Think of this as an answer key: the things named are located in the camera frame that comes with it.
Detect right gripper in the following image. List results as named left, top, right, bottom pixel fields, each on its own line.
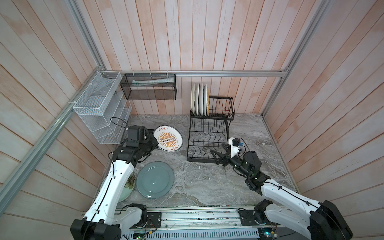
left=211, top=142, right=250, bottom=178

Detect black wire dish rack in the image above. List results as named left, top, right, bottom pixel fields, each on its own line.
left=187, top=96, right=235, bottom=164

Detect orange sunburst plate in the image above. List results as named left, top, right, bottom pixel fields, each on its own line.
left=195, top=84, right=200, bottom=116
left=153, top=126, right=184, bottom=152

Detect white plate cloud outline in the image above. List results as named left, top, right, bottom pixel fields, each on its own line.
left=203, top=85, right=208, bottom=116

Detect white plate green patterned rim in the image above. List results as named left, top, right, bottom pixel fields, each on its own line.
left=199, top=84, right=204, bottom=116

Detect cream floral plate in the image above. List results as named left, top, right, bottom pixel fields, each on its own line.
left=191, top=84, right=196, bottom=115

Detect yellow woven round trivet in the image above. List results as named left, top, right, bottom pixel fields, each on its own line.
left=206, top=92, right=210, bottom=116

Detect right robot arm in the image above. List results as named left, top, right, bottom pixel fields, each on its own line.
left=211, top=143, right=353, bottom=240

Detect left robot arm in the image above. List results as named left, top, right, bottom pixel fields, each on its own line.
left=70, top=126, right=159, bottom=240

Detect grey-green plain plate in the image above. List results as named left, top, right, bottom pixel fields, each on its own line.
left=137, top=162, right=175, bottom=199

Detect light green flower plate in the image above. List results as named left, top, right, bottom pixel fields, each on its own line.
left=118, top=173, right=136, bottom=202

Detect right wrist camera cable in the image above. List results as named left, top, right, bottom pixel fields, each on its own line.
left=239, top=137, right=251, bottom=155

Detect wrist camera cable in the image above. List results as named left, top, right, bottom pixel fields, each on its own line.
left=109, top=116, right=130, bottom=130
left=239, top=137, right=251, bottom=155

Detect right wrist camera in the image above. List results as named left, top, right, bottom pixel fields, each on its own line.
left=228, top=138, right=243, bottom=158

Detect aluminium front rail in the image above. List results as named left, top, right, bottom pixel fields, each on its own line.
left=113, top=205, right=325, bottom=233

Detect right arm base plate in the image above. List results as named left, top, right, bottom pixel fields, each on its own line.
left=237, top=208, right=269, bottom=226

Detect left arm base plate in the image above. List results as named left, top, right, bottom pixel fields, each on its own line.
left=144, top=212, right=162, bottom=229

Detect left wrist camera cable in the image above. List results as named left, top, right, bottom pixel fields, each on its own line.
left=109, top=116, right=130, bottom=130

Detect black mesh wall basket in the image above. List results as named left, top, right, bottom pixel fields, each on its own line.
left=120, top=73, right=177, bottom=101

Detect white mesh wall shelf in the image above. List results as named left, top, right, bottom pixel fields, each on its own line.
left=74, top=71, right=132, bottom=145

